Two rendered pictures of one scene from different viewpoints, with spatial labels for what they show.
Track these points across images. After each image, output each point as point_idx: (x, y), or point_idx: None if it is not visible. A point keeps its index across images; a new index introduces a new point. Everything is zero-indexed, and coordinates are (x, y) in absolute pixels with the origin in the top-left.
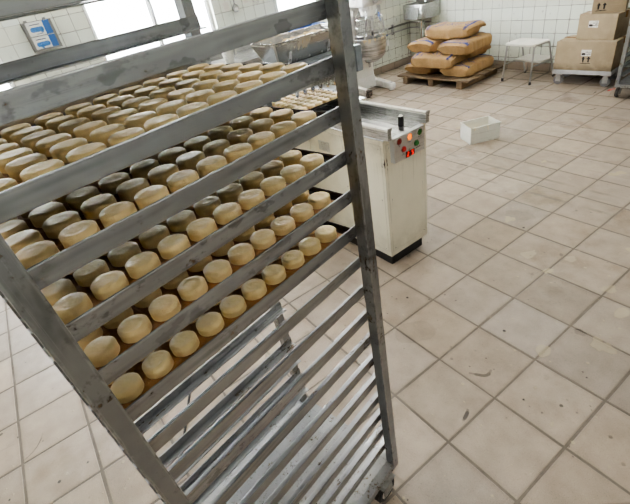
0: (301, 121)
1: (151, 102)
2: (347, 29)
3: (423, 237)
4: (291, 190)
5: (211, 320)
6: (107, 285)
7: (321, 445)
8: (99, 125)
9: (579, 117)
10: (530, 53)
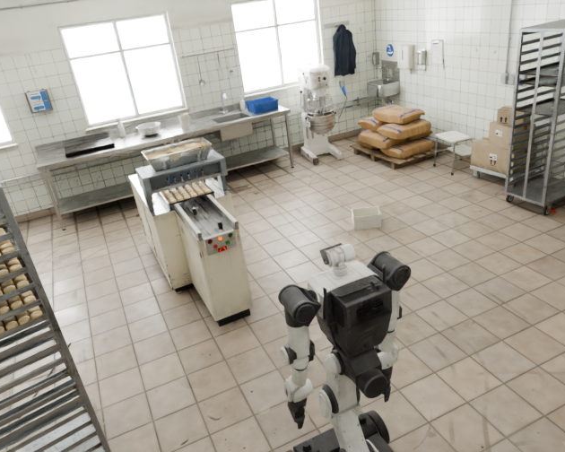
0: (11, 270)
1: None
2: (21, 242)
3: (256, 308)
4: None
5: None
6: None
7: (31, 423)
8: None
9: (460, 218)
10: (466, 143)
